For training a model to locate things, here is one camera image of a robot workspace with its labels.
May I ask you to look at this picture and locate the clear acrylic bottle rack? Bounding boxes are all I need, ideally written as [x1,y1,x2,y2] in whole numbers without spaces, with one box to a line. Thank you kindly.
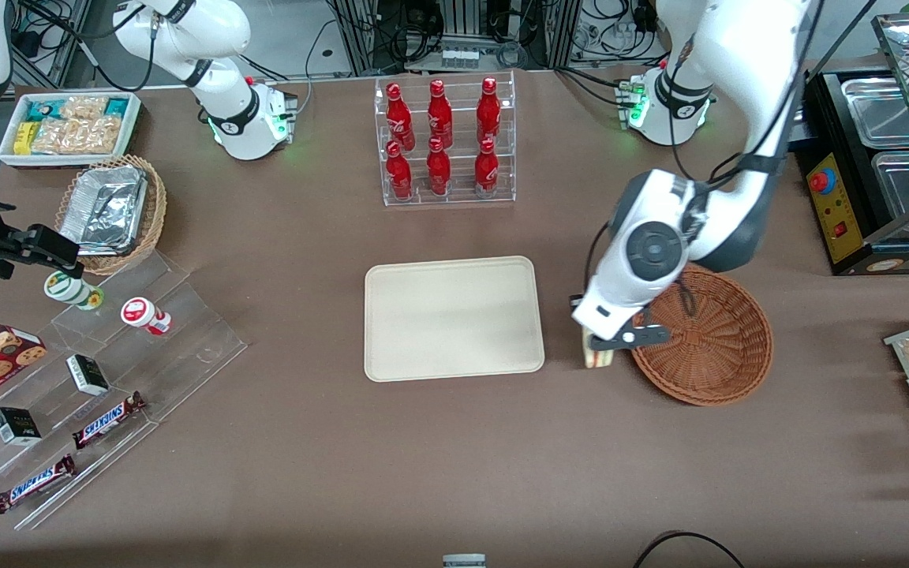
[374,71,517,208]

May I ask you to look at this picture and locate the beige rectangular tray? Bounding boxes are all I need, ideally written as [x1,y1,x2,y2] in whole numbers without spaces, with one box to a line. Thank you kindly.
[365,256,546,383]

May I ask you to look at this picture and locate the aluminium frame equipment rack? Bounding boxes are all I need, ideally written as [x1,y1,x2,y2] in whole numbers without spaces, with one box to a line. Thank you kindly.
[328,0,583,77]

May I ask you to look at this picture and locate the small clear cracker bag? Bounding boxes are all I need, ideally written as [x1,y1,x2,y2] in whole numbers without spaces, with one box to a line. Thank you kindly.
[60,95,109,121]

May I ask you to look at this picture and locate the stacked aluminium foil trays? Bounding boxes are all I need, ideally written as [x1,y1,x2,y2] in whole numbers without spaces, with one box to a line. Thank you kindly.
[59,165,148,256]

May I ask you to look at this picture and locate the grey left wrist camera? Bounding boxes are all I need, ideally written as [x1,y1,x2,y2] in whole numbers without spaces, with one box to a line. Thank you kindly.
[588,323,673,353]

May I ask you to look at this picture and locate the red lid yogurt cup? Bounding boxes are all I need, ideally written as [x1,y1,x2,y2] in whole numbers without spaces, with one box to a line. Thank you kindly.
[120,297,174,337]

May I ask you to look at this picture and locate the black table edge cable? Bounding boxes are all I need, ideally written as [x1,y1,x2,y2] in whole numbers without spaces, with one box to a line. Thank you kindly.
[631,530,748,568]

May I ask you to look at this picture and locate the Snickers chocolate bar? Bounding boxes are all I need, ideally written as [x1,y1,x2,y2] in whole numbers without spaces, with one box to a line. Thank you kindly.
[71,391,148,451]
[0,454,77,516]

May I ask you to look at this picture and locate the small black box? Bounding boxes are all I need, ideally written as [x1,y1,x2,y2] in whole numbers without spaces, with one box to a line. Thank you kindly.
[65,353,111,397]
[0,406,43,447]

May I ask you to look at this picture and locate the green lid yogurt cup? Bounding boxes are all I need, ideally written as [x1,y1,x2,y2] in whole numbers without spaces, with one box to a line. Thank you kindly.
[43,270,105,312]

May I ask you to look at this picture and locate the red cola bottle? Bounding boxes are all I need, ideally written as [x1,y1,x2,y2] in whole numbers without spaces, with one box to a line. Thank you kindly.
[476,77,503,147]
[386,83,417,152]
[473,139,501,199]
[425,137,453,197]
[427,79,455,149]
[385,140,414,200]

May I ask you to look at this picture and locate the white snack bin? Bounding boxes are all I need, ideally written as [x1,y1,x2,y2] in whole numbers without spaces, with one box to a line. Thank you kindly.
[0,92,143,170]

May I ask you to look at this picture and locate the light tan wicker basket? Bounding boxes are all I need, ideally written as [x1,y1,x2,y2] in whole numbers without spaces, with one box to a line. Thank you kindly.
[54,154,168,276]

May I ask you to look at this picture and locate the large clear cracker bag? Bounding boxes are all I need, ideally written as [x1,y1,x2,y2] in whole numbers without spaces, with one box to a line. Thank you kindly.
[31,115,125,156]

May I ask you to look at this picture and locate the triangular sandwich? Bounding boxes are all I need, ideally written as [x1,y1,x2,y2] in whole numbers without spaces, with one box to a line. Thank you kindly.
[582,327,615,371]

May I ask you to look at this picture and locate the brown round wicker basket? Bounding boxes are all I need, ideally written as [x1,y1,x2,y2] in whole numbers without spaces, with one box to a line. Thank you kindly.
[629,263,775,408]

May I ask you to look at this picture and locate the clear acrylic stepped riser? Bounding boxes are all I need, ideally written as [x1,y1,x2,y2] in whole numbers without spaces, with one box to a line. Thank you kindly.
[48,251,249,431]
[0,316,160,532]

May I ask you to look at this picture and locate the yellow snack packet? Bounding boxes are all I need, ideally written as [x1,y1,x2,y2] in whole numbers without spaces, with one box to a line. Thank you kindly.
[13,121,42,157]

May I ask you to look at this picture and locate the black food warmer machine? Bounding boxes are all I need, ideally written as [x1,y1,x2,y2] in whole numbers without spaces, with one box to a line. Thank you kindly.
[792,12,909,278]

